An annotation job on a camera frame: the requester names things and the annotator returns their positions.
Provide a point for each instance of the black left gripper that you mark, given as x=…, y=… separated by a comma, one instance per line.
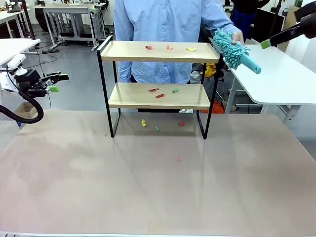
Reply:
x=30, y=81

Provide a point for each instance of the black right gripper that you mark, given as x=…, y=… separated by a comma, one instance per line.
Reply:
x=308, y=17

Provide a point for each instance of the teal chenille duster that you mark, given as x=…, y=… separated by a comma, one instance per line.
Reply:
x=229, y=51

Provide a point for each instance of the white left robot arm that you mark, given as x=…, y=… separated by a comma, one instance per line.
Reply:
x=4, y=82

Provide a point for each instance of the person's left hand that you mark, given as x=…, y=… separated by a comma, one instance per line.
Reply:
x=238, y=37

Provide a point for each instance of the black monitor panel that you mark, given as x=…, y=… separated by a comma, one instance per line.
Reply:
x=269, y=24

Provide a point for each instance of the thin black tripod pole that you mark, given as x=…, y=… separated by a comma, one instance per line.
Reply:
x=276, y=14

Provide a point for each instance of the brown cardboard board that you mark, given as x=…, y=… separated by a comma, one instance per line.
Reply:
x=290, y=14

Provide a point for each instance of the background person blue trousers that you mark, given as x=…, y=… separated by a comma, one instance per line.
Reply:
x=240, y=22

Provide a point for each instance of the open cardboard box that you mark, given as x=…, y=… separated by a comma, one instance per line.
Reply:
x=23, y=108

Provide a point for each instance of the large white curved-edge table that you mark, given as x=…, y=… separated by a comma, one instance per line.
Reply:
x=271, y=84

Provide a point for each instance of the white side table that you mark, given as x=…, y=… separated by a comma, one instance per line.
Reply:
x=14, y=47

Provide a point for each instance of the background person black trousers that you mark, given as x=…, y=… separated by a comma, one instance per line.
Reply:
x=41, y=21

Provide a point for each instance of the black vertical stand pole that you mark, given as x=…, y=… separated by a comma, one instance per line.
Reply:
x=28, y=19

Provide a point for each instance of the grey background workbench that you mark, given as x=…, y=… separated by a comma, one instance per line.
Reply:
x=64, y=10

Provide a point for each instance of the yellow cloth bundle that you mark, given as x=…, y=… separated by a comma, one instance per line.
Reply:
x=211, y=70

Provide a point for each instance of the cluttered background desk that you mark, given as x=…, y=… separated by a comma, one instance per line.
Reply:
x=7, y=17

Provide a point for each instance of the yellow paper scrap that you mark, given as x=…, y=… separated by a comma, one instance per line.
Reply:
x=144, y=122
x=190, y=49

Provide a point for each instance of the orange cloth bundle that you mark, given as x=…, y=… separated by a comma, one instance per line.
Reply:
x=218, y=107

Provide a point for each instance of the orange paper scrap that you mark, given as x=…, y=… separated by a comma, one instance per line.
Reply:
x=169, y=47

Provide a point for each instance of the person in light blue shirt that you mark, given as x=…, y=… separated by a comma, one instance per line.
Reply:
x=160, y=24

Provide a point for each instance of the silver foil packet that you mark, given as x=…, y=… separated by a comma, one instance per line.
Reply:
x=186, y=111

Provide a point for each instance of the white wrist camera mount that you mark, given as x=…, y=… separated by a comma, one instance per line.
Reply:
x=16, y=61

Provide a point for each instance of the two-tier wooden shelf black frame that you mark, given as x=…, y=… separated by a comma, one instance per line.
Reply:
x=158, y=56

